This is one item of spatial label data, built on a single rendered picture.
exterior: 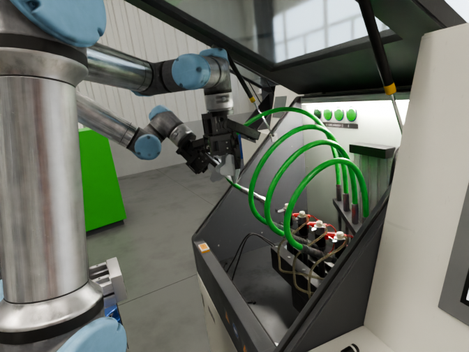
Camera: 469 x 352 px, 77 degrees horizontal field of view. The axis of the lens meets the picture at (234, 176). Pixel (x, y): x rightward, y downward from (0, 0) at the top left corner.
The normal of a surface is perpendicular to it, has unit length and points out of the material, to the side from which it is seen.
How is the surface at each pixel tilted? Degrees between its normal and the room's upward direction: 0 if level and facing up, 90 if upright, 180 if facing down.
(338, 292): 90
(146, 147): 90
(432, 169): 76
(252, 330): 0
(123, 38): 90
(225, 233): 90
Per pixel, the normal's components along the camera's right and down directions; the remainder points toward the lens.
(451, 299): -0.92, -0.03
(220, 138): 0.37, 0.20
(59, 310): 0.48, -0.68
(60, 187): 0.85, 0.00
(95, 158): 0.59, 0.14
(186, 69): -0.37, 0.29
